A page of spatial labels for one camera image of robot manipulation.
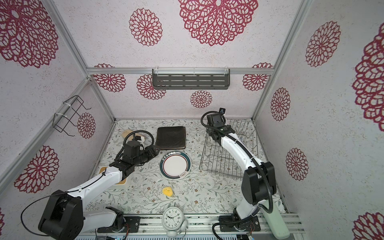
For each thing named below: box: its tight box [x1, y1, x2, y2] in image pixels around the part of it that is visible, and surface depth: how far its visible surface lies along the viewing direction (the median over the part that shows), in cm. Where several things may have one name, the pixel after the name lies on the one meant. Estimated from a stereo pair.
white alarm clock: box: [161, 206, 188, 238], surface depth 72 cm
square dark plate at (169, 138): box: [156, 126, 186, 151], surface depth 109 cm
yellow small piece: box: [162, 186, 173, 197], surface depth 84 cm
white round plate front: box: [159, 151, 192, 180], surface depth 97 cm
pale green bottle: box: [259, 199, 290, 240], surface depth 72 cm
